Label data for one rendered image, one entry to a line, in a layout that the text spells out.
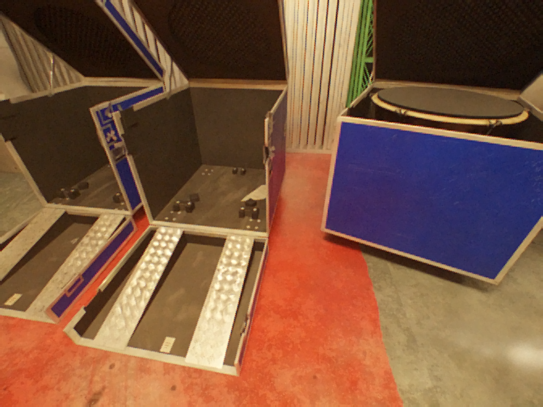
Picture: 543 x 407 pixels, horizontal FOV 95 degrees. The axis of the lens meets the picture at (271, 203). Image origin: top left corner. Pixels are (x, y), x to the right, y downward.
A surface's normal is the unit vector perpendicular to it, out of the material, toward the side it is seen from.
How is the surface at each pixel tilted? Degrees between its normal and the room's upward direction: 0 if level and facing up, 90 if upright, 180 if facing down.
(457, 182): 90
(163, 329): 1
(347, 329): 0
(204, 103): 90
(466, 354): 0
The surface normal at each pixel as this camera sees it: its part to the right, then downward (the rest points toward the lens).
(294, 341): 0.00, -0.82
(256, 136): -0.16, 0.56
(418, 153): -0.46, 0.50
